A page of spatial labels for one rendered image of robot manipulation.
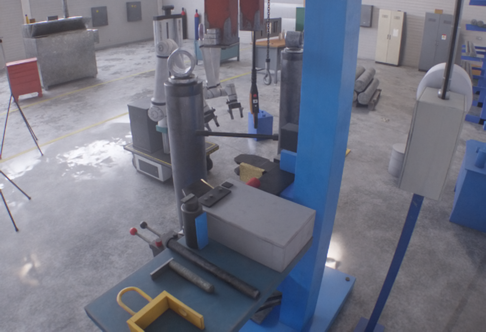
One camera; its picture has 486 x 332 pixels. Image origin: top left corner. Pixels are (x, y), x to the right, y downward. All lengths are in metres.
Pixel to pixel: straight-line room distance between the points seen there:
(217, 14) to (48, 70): 8.05
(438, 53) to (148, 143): 9.57
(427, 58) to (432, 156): 10.09
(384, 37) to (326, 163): 10.35
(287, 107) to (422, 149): 1.73
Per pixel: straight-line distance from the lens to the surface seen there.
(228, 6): 1.30
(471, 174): 3.33
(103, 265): 2.85
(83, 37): 9.44
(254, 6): 1.66
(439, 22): 11.36
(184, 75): 1.79
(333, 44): 1.22
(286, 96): 2.90
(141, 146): 3.80
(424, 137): 1.39
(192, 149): 1.88
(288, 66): 2.83
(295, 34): 2.83
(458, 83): 1.65
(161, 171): 3.54
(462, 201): 3.46
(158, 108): 3.03
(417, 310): 2.63
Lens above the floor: 1.91
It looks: 26 degrees down
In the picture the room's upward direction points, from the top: straight up
